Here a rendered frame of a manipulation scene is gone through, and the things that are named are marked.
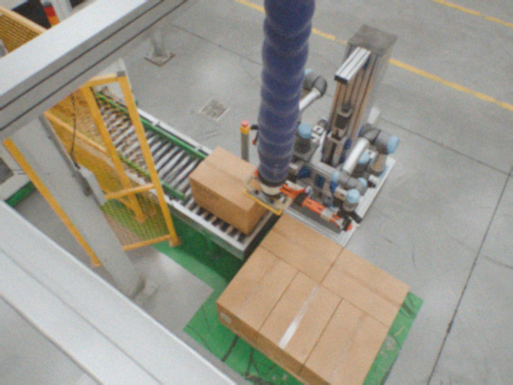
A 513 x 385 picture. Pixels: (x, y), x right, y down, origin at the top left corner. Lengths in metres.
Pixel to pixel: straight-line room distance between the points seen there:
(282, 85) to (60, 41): 1.28
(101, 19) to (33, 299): 0.78
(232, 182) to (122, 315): 2.87
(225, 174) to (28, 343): 2.23
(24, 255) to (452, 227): 4.38
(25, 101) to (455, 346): 3.78
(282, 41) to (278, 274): 1.98
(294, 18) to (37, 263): 1.59
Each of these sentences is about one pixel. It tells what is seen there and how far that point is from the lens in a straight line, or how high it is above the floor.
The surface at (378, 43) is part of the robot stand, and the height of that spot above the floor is 2.03.
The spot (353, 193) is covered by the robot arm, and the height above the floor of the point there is 1.60.
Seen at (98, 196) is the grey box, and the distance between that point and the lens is 2.64.
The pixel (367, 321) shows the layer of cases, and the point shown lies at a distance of 3.35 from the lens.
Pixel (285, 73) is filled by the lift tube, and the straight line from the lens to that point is 2.07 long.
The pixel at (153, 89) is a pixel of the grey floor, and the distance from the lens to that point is 5.57.
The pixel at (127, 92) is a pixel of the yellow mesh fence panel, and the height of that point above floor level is 1.98.
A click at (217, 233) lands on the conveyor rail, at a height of 0.59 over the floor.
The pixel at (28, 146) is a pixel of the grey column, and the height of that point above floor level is 2.15.
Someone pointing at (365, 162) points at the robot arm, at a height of 1.26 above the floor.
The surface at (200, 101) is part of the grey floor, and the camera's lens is 5.32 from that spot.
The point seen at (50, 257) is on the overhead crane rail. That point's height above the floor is 3.21.
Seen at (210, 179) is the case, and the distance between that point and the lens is 3.33.
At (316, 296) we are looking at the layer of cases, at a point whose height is 0.54.
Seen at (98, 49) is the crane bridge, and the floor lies 3.01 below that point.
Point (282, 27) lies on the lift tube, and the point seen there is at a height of 2.57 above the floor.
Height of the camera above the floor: 3.64
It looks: 56 degrees down
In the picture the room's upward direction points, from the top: 2 degrees clockwise
